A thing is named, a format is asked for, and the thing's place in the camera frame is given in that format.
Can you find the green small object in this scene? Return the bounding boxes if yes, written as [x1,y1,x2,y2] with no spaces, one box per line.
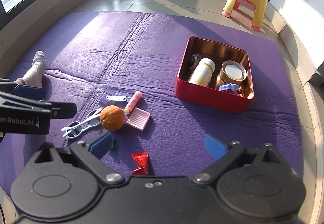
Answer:
[109,137,115,150]

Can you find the white sunglasses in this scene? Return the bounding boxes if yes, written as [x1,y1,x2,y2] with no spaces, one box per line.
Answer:
[62,107,103,139]

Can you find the orange fruit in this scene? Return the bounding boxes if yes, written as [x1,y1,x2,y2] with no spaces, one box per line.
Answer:
[99,105,125,132]

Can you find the red snack packet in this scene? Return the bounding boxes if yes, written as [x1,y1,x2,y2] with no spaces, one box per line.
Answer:
[132,151,149,176]

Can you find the pink comb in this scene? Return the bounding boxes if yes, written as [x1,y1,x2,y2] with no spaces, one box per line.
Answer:
[126,108,150,131]

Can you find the pink tube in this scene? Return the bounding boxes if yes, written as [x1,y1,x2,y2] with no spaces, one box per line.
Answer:
[124,91,142,114]

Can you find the silver nail clipper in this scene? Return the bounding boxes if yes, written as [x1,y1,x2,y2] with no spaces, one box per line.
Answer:
[99,95,127,107]

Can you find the white yellow bottle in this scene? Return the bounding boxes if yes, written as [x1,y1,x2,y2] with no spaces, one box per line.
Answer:
[188,58,216,87]

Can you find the round metal tin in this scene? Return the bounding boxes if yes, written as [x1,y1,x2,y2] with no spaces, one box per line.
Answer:
[216,60,247,87]

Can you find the small blue cream tin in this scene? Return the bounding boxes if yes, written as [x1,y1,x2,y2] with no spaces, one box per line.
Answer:
[186,53,201,72]

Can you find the foot in grey sock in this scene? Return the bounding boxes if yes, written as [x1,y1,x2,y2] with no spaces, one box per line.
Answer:
[14,50,47,88]

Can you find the red metal tin box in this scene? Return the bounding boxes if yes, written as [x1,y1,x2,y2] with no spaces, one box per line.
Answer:
[175,36,254,114]

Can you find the purple floor mat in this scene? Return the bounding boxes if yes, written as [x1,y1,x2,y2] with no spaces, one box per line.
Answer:
[1,12,303,177]

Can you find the yellow plastic stool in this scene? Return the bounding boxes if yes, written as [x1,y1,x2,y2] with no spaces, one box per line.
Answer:
[222,0,268,31]

